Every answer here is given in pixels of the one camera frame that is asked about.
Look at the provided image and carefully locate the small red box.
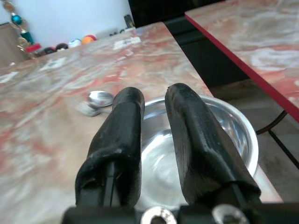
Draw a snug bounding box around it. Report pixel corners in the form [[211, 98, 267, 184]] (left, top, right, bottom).
[[25, 43, 42, 53]]

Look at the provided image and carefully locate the steel spoon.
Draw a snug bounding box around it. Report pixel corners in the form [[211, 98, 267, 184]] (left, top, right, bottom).
[[87, 91, 114, 108]]

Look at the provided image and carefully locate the black metal table leg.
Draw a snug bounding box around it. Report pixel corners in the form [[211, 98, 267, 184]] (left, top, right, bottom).
[[256, 109, 299, 164]]

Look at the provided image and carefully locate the brown cardboard box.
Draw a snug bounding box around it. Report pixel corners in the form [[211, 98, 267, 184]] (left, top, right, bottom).
[[0, 22, 27, 68]]

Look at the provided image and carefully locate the white and blue billiard ball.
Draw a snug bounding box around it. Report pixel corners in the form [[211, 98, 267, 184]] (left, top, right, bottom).
[[68, 38, 82, 49]]

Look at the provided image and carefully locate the round steel bowl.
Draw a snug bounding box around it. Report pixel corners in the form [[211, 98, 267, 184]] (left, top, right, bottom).
[[136, 95, 259, 210]]

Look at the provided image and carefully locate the orange billiard ball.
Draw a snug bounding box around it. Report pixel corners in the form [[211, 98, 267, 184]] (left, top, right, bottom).
[[81, 35, 97, 45]]

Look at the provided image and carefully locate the gold trophy with teal ornaments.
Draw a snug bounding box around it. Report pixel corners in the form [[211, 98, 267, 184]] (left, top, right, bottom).
[[1, 0, 36, 59]]

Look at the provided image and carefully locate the marble-pattern table with red edge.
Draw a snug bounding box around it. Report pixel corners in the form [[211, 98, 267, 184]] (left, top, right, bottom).
[[184, 0, 299, 123]]

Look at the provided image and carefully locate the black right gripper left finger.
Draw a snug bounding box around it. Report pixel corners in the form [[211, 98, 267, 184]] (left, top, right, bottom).
[[75, 86, 145, 208]]

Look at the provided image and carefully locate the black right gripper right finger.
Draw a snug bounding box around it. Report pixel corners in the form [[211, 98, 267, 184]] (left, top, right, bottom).
[[164, 83, 262, 206]]

